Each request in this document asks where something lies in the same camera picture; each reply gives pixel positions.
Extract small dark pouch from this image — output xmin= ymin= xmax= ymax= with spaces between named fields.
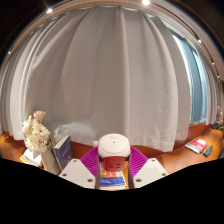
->
xmin=203 ymin=144 xmax=214 ymax=158

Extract flat blue book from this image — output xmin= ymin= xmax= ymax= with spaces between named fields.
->
xmin=99 ymin=176 xmax=128 ymax=188

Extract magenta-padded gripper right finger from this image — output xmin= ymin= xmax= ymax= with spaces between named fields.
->
xmin=128 ymin=145 xmax=169 ymax=189

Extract window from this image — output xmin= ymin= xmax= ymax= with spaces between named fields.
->
xmin=171 ymin=31 xmax=209 ymax=124

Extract red and white booklet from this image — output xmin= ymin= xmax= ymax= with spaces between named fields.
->
xmin=184 ymin=137 xmax=208 ymax=154

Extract white flower bouquet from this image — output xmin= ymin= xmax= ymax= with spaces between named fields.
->
xmin=22 ymin=110 xmax=52 ymax=154

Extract white ceramic vase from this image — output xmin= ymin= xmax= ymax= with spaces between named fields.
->
xmin=40 ymin=143 xmax=62 ymax=176

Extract white curtain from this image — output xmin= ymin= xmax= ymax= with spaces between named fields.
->
xmin=0 ymin=4 xmax=221 ymax=153

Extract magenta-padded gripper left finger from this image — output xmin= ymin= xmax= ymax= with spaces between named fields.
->
xmin=58 ymin=146 xmax=101 ymax=190

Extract red and white charger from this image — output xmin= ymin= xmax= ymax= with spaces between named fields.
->
xmin=97 ymin=133 xmax=132 ymax=173

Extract ceiling lights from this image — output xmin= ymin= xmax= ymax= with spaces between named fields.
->
xmin=6 ymin=0 xmax=216 ymax=64

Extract upright blue book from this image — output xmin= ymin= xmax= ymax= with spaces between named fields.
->
xmin=53 ymin=134 xmax=74 ymax=171

